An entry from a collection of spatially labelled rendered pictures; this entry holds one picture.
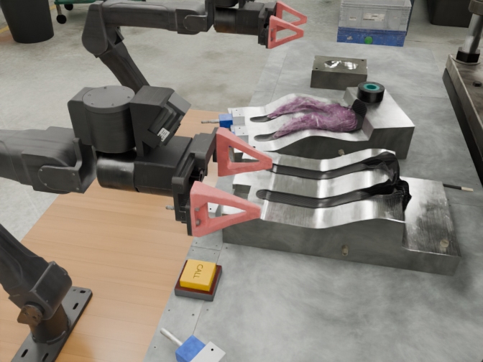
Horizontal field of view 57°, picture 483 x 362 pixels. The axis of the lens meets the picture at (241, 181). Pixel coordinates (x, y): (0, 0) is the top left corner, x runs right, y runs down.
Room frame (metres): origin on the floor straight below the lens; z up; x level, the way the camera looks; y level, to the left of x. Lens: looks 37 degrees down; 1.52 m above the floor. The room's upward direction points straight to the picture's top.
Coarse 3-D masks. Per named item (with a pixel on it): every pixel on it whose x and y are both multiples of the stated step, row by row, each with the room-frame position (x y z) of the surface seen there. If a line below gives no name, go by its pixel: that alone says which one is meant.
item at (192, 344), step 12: (168, 336) 0.46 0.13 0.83; (192, 336) 0.45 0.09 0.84; (180, 348) 0.43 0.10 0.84; (192, 348) 0.43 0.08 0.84; (204, 348) 0.42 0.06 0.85; (216, 348) 0.42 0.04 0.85; (180, 360) 0.41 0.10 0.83; (192, 360) 0.40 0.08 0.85; (204, 360) 0.40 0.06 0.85; (216, 360) 0.40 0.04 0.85
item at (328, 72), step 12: (324, 60) 1.63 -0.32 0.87; (336, 60) 1.63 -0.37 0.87; (348, 60) 1.63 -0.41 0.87; (360, 60) 1.63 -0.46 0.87; (312, 72) 1.54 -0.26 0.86; (324, 72) 1.53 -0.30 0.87; (336, 72) 1.52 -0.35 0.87; (348, 72) 1.52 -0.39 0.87; (360, 72) 1.52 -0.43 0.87; (312, 84) 1.54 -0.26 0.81; (324, 84) 1.53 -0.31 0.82; (336, 84) 1.52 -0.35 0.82; (348, 84) 1.51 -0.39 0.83
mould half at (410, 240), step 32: (288, 160) 0.93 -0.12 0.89; (320, 160) 0.93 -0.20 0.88; (352, 160) 0.89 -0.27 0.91; (288, 192) 0.80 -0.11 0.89; (320, 192) 0.80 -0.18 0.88; (416, 192) 0.83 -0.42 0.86; (256, 224) 0.71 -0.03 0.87; (288, 224) 0.69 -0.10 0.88; (320, 224) 0.69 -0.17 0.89; (352, 224) 0.67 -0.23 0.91; (384, 224) 0.65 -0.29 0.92; (416, 224) 0.72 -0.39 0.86; (448, 224) 0.72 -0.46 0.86; (320, 256) 0.68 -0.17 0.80; (352, 256) 0.66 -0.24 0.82; (384, 256) 0.65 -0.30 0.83; (416, 256) 0.64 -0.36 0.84; (448, 256) 0.63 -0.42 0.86
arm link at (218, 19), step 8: (216, 8) 1.04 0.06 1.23; (224, 8) 1.04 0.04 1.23; (232, 8) 1.04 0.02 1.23; (216, 16) 1.02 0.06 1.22; (224, 16) 1.02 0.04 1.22; (232, 16) 1.02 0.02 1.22; (216, 24) 1.02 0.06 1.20; (224, 24) 1.01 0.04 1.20; (232, 24) 1.01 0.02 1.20; (224, 32) 1.02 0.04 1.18; (232, 32) 1.02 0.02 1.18
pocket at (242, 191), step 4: (232, 184) 0.83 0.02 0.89; (236, 184) 0.83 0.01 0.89; (240, 184) 0.83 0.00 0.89; (232, 188) 0.83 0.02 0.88; (236, 188) 0.83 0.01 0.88; (240, 188) 0.83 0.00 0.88; (244, 188) 0.82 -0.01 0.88; (248, 188) 0.82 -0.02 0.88; (232, 192) 0.81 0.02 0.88; (236, 192) 0.83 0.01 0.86; (240, 192) 0.83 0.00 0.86; (244, 192) 0.82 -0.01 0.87; (248, 192) 0.82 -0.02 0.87; (236, 196) 0.81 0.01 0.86; (240, 196) 0.81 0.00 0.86; (244, 196) 0.81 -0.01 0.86
